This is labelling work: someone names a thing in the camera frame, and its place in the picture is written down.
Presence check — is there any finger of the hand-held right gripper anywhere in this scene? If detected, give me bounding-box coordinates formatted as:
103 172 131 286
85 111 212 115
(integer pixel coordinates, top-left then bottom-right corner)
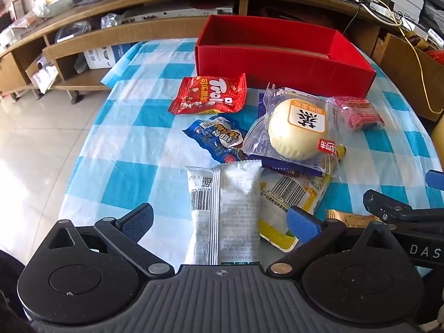
426 170 444 190
363 189 444 229

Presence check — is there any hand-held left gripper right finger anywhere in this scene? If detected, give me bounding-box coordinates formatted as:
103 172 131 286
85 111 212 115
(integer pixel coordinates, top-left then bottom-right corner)
266 205 405 278

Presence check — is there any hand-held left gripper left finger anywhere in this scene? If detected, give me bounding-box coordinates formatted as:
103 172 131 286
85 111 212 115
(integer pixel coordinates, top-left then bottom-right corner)
47 203 175 280

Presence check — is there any golden brown snack packet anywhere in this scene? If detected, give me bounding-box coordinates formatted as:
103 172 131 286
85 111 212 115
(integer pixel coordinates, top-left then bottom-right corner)
325 209 380 228

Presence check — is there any yellow snack packet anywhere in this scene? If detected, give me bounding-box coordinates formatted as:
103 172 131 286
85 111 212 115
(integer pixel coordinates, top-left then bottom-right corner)
258 171 332 253

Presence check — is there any purple snack packet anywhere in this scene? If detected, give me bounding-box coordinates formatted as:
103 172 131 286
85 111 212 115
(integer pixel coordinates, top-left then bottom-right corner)
243 90 334 178

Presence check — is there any white silver snack packet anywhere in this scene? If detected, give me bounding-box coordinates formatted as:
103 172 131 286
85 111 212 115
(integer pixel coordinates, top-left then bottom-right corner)
184 160 262 266

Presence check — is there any pink candy packet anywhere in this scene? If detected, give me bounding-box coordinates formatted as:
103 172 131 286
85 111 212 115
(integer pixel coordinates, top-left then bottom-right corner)
329 96 385 133

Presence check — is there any round cake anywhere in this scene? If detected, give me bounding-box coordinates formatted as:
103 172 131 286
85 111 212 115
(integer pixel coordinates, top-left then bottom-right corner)
241 83 347 183

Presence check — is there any blue snack packet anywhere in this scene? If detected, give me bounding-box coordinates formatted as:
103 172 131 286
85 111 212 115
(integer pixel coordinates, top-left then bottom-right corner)
183 115 250 163

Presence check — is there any red snack packet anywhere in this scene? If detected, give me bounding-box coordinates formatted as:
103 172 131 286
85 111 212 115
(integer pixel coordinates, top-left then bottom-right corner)
168 73 247 116

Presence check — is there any red cardboard box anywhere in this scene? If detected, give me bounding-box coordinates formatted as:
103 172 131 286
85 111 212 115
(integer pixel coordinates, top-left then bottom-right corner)
194 15 377 98

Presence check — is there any blue checkered tablecloth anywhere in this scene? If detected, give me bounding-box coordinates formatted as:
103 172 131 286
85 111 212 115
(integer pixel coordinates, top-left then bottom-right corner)
59 38 444 285

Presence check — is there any brown wooden side cabinet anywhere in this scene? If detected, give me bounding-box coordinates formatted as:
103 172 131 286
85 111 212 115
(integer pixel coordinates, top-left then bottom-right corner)
373 33 444 122

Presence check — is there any white power strip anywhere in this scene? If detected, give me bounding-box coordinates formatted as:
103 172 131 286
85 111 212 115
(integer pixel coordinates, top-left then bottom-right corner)
369 0 432 42

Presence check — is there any white and blue carton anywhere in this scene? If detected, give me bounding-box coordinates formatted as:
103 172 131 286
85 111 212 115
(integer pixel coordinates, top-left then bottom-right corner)
83 43 136 70

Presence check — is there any silver media player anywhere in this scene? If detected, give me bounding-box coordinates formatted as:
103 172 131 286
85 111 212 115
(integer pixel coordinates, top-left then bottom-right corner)
121 7 233 25

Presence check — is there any wooden television stand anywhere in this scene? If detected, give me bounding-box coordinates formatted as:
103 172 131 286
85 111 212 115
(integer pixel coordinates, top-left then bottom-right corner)
0 0 392 105

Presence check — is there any clear plastic bag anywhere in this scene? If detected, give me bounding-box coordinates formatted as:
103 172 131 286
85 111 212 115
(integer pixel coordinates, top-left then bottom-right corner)
33 0 75 18

